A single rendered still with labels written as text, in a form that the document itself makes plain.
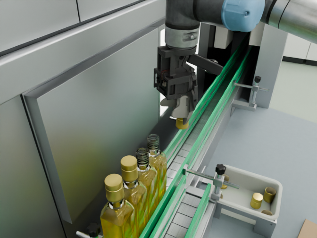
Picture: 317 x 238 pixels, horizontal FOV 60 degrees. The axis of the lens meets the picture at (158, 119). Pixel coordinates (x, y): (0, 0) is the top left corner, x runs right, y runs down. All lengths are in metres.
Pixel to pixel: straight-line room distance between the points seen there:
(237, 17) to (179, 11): 0.12
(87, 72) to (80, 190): 0.28
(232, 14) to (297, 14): 0.15
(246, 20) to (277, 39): 0.97
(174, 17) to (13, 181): 0.44
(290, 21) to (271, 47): 0.88
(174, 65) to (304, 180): 0.79
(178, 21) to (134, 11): 0.18
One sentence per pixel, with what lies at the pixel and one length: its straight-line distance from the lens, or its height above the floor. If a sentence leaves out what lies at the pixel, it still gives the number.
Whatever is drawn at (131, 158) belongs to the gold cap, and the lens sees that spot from 0.58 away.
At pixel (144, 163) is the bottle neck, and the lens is 0.63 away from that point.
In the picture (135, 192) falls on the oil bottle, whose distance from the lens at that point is 0.61.
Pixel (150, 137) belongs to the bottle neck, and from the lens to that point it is 0.67.
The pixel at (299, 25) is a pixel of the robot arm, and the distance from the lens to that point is 0.62.
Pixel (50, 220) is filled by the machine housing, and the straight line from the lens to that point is 0.70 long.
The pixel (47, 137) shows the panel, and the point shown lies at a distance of 0.54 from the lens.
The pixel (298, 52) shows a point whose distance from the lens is 4.39.
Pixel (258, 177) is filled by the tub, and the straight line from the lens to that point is 1.05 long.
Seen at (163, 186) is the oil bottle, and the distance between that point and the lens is 0.76.
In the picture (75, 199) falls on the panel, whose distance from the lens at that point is 0.69.
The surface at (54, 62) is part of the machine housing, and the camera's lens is 0.53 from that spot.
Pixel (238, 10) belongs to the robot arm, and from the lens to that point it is 0.52.
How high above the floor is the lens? 1.55
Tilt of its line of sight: 34 degrees down
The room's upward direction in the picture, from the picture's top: straight up
